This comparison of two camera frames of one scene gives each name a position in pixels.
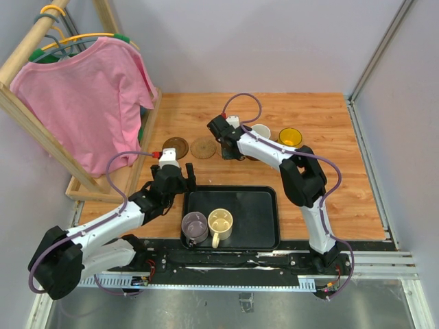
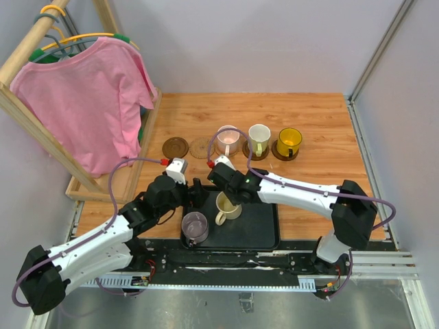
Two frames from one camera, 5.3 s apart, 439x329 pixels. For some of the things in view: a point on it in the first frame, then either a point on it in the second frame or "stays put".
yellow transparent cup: [290, 137] stays put
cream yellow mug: [221, 225] to [227, 210]
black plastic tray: [256, 212] stays put
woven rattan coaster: [203, 148] stays put
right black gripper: [230, 156] to [233, 200]
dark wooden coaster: [179, 144] stays put
